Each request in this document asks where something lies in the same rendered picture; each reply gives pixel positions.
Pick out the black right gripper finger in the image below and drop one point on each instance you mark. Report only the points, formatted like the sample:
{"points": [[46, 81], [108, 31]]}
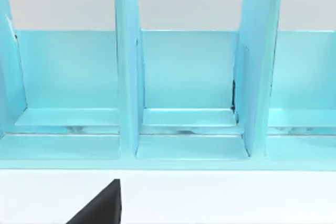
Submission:
{"points": [[105, 205]]}

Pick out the light blue rack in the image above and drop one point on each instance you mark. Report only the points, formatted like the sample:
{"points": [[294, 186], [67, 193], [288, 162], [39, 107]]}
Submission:
{"points": [[183, 77]]}

